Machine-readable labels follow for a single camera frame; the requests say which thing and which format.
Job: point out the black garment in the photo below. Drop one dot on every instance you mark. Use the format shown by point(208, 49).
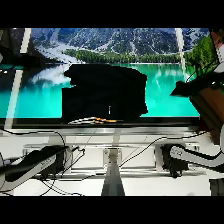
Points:
point(101, 93)

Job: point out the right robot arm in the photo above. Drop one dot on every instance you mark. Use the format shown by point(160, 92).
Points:
point(196, 157)

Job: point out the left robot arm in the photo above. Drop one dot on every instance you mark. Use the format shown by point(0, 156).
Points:
point(30, 166)

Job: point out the brown clothes hanger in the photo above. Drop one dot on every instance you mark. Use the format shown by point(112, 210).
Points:
point(100, 120)

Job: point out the silver frame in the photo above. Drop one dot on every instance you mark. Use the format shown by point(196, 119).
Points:
point(112, 181)

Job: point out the brown garment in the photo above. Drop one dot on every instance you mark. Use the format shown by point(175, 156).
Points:
point(213, 106)

